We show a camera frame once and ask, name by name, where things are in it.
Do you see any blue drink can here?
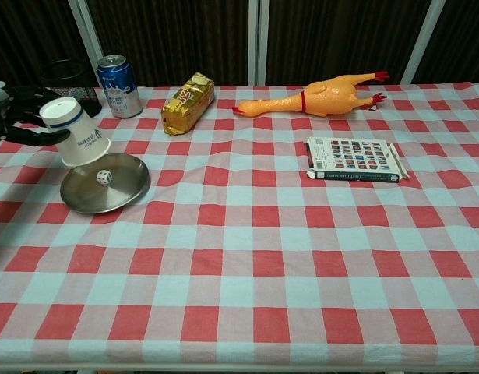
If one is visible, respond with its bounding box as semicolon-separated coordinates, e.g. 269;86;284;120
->
97;55;143;118

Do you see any gold snack packet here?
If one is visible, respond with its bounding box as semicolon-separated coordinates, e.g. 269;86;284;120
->
160;72;216;136

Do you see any white box with picture grid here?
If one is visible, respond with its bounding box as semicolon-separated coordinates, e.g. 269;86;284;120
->
304;136;410;183

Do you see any silver metal plate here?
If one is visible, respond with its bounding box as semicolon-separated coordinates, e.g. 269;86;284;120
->
59;153;152;215

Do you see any white paper cup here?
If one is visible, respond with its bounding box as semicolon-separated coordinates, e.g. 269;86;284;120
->
39;96;111;168

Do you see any red white checkered tablecloth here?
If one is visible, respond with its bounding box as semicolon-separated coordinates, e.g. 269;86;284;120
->
0;82;479;367

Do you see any dark brown partition panel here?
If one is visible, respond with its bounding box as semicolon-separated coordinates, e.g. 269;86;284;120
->
0;0;83;85
86;0;252;87
429;0;479;84
264;0;433;85

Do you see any black mesh pen holder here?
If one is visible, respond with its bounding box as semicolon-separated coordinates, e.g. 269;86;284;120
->
39;58;103;117

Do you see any grey aluminium partition post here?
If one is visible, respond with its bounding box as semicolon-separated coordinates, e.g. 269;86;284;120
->
248;0;268;87
67;0;104;67
400;0;447;85

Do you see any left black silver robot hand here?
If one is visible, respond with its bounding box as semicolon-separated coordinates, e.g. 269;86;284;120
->
0;80;71;147

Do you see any yellow rubber chicken toy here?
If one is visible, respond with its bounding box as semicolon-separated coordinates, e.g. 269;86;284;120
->
233;70;389;118

